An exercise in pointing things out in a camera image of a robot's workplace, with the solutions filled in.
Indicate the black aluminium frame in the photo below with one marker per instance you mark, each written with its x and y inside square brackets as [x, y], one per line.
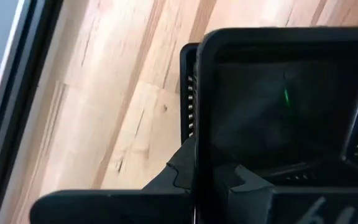
[20, 93]

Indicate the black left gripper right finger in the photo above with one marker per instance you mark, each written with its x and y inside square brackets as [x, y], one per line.
[291, 208]

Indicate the black plastic basket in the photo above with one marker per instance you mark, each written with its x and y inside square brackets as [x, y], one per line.
[259, 124]
[185, 93]

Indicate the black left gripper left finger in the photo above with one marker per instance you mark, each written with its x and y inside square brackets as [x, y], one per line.
[166, 205]

